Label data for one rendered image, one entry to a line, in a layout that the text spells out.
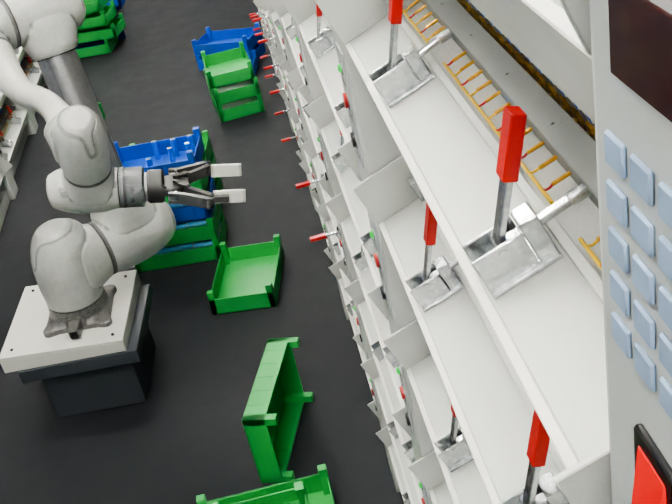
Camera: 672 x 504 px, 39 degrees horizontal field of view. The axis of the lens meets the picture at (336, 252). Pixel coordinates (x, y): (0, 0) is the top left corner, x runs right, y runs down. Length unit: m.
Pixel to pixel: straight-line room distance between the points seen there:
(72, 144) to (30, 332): 0.82
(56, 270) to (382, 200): 1.63
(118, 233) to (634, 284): 2.32
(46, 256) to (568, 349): 2.12
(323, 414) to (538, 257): 1.96
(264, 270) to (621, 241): 2.81
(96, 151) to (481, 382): 1.37
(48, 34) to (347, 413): 1.20
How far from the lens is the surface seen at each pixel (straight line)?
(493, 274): 0.48
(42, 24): 2.47
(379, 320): 1.46
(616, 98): 0.23
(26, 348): 2.59
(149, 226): 2.55
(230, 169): 2.19
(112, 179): 2.08
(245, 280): 3.01
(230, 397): 2.56
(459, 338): 0.76
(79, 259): 2.49
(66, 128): 1.95
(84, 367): 2.55
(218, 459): 2.39
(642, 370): 0.25
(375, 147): 0.92
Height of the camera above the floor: 1.57
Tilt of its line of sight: 31 degrees down
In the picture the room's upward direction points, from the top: 12 degrees counter-clockwise
